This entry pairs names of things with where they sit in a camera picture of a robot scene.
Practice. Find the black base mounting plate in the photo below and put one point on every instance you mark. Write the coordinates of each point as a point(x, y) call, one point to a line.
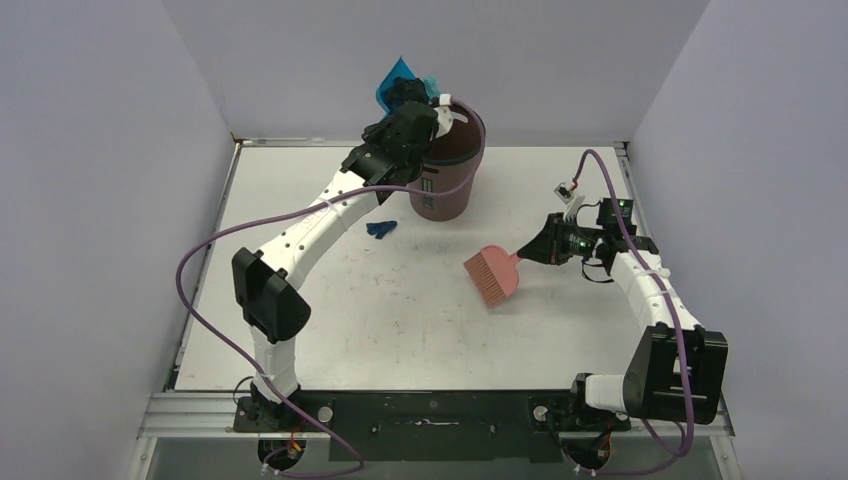
point(456, 425)

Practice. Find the blue plastic dustpan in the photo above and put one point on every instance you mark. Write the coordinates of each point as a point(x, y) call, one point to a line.
point(398, 73)

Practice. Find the teal paper scrap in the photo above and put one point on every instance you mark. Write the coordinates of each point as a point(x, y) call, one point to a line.
point(432, 87)

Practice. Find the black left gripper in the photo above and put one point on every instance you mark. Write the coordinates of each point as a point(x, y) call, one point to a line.
point(374, 135)

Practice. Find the brown waste bin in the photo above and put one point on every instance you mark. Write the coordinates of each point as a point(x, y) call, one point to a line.
point(449, 168)

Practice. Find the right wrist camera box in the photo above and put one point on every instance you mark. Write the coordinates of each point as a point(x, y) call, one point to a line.
point(572, 197)

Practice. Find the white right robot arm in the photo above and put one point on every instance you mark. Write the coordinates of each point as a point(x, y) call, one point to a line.
point(677, 369)

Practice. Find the pink hand brush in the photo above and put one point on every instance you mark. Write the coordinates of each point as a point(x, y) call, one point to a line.
point(494, 273)

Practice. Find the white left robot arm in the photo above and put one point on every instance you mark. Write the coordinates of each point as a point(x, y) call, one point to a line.
point(267, 280)

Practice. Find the blue paper scrap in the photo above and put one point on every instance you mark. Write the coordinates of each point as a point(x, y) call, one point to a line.
point(379, 230)

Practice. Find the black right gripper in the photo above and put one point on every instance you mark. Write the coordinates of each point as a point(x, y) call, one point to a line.
point(553, 244)

